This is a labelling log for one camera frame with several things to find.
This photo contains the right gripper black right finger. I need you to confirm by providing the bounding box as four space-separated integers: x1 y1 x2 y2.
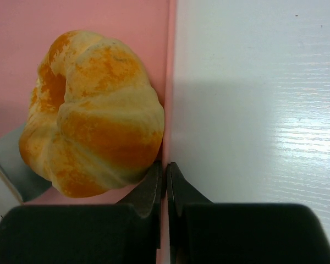
166 163 330 263

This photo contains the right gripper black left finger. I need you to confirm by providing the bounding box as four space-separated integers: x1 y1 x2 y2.
0 161 162 263

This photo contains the orange striped bread bun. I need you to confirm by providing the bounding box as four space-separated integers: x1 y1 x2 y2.
19 30 164 198

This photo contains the metal spatula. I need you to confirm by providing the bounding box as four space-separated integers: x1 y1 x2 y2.
0 124 52 202

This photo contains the pink plastic tray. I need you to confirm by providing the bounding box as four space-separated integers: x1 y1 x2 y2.
0 0 177 264

